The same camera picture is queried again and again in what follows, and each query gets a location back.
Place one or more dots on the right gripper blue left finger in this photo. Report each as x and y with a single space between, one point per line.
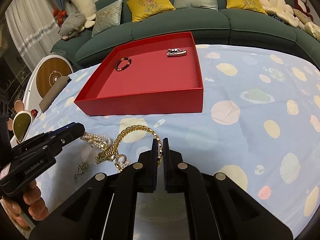
147 174

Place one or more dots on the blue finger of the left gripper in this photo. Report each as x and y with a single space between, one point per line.
65 135

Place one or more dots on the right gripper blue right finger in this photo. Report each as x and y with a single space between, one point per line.
172 178

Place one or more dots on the gold hoop earring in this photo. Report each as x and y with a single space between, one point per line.
121 162

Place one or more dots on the gold chain bangle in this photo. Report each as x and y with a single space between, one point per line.
135 133

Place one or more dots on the red tray box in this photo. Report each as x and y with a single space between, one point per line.
138 78

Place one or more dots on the person left hand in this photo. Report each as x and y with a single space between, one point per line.
36 206

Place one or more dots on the round mouse ear mirror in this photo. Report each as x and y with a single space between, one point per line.
22 121

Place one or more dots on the brown rectangular pad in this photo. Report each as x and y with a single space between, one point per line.
52 94

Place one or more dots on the round wooden white appliance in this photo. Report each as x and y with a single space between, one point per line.
45 75

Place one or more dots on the blue patterned bed sheet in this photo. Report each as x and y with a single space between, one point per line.
259 126

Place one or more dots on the grey pig plush toy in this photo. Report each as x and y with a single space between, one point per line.
72 26

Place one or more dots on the red orange plush toy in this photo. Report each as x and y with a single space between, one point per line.
59 16

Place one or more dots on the white lace curtain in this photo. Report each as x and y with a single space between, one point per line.
32 28

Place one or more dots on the grey-green embroidered cushion left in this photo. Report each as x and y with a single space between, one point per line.
107 17

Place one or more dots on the white llama plush toy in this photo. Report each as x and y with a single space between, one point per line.
88 8

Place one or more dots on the dark green sofa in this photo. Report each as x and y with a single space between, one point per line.
236 27

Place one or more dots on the yellow embroidered cushion left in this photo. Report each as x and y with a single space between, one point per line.
142 9

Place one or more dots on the cream flower shaped cushion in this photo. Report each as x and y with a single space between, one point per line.
281 10

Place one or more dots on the cream satin quilt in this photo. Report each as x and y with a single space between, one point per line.
313 30

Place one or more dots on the red monkey plush toy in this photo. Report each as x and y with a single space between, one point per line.
300 0

